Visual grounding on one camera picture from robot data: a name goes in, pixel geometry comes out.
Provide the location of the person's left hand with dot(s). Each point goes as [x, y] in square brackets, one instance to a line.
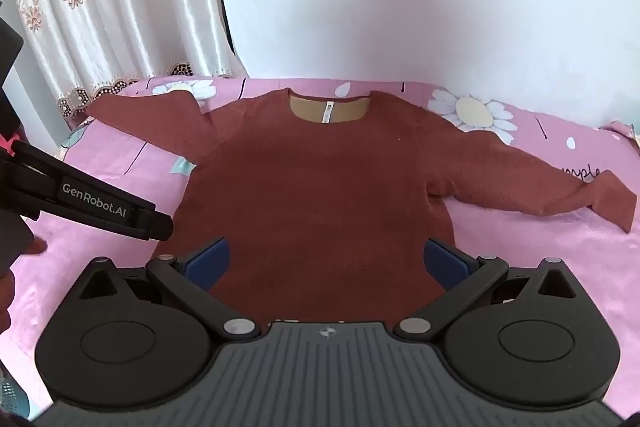
[36, 247]

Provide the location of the pink floral blanket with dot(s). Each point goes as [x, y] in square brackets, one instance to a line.
[540, 252]

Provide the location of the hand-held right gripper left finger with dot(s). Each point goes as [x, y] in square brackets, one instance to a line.
[209, 263]

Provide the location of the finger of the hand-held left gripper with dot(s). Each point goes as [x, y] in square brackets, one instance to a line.
[160, 228]

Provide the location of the teal patterned object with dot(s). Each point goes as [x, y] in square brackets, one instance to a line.
[11, 394]

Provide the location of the reddish brown sweater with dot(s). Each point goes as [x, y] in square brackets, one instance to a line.
[320, 187]

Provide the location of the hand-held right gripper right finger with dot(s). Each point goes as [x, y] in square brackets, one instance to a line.
[444, 263]

